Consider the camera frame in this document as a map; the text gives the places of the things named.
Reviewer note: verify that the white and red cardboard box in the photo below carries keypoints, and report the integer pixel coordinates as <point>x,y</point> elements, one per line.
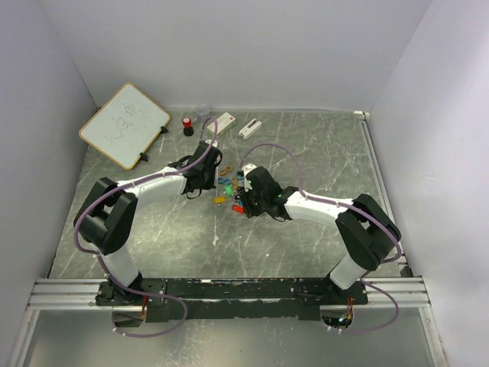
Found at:
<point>225,122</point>

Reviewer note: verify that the white board with wooden frame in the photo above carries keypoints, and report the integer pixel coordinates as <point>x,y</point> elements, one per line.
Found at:
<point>126,126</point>

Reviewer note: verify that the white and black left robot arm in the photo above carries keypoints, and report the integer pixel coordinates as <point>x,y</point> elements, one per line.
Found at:
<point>103,224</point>

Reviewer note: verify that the yellow key tag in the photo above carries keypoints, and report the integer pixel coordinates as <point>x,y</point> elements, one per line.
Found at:
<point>219,199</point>

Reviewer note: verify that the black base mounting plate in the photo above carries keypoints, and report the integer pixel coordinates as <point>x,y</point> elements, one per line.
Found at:
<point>214,299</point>

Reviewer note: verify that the red and black stamp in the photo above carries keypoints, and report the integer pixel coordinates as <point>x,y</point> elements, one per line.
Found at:
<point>187,126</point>

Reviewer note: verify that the orange carabiner keyring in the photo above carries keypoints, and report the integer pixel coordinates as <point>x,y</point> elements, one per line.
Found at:
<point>226,170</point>

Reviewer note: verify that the red key tag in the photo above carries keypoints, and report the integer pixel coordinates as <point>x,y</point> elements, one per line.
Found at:
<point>238,209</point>

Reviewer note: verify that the white rectangular device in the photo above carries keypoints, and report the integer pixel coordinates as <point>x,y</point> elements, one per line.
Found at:
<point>249,129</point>

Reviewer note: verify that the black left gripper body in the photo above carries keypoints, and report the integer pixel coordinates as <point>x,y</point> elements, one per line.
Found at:
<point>210,179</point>

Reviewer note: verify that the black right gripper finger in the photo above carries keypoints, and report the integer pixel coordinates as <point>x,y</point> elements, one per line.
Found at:
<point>248,211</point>
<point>242,196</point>

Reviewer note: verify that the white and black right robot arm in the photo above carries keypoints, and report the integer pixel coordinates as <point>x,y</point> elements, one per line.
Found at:
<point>366,230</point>

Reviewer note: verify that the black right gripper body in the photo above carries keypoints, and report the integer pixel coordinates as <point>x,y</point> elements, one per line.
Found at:
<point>259,201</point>

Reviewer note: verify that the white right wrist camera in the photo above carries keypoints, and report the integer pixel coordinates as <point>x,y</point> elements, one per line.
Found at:
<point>247,168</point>

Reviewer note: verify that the clear plastic cup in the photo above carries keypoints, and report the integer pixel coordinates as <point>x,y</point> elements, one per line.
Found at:
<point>202,110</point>

